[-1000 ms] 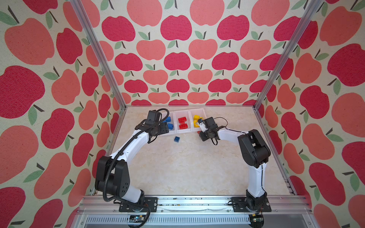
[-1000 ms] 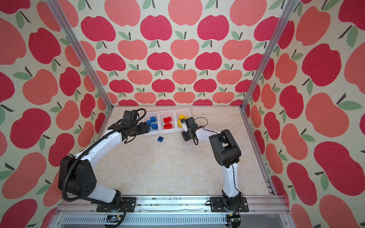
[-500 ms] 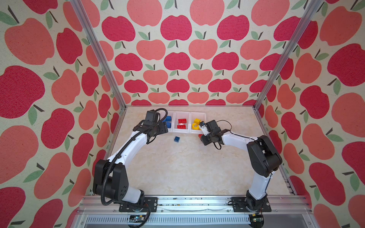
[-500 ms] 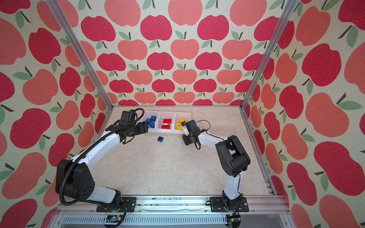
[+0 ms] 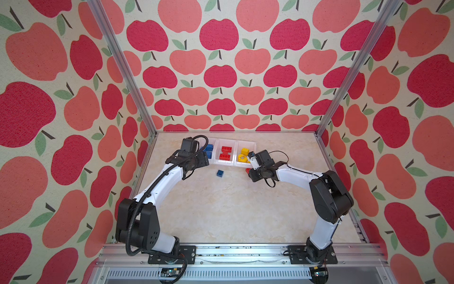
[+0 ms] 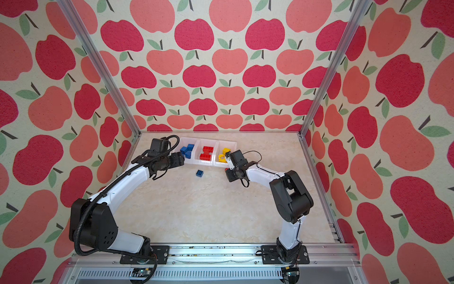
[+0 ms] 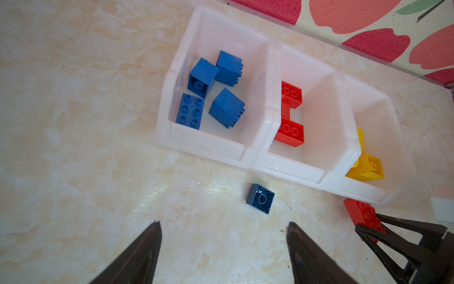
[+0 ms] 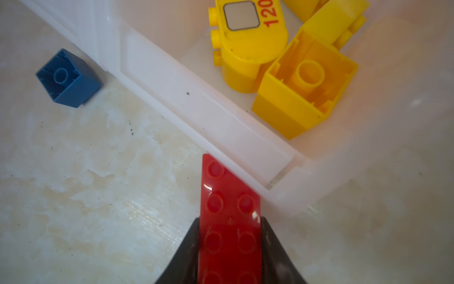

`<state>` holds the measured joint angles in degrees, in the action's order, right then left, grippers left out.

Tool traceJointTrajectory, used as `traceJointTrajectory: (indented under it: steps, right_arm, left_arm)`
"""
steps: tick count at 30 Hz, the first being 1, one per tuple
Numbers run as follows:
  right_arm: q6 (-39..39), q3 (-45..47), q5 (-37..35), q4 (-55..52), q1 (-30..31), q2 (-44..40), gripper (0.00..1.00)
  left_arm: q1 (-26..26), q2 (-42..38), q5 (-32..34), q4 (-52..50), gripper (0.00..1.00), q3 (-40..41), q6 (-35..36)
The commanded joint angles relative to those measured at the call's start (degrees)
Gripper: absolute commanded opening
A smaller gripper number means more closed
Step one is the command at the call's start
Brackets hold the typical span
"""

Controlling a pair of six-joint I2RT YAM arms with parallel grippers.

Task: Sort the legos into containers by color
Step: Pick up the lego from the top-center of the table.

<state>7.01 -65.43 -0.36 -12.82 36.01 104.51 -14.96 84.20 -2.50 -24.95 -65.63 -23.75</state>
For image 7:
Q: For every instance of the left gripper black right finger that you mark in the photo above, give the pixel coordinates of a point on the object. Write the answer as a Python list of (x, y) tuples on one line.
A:
[(310, 264)]

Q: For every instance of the yellow six-stud lego brick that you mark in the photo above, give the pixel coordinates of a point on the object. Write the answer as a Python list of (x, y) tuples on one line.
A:
[(361, 139)]

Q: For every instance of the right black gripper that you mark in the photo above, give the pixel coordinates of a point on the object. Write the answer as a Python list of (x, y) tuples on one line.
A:
[(432, 260)]

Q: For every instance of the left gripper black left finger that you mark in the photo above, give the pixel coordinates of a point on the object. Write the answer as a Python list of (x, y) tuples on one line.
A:
[(137, 263)]

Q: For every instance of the yellow round lego brick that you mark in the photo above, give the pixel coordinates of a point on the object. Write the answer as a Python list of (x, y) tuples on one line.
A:
[(369, 168)]

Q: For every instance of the red long lego brick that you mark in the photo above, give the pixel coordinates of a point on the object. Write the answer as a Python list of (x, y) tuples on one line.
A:
[(364, 214)]

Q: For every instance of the dark blue lego brick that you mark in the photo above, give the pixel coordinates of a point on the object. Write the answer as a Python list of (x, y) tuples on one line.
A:
[(260, 198)]

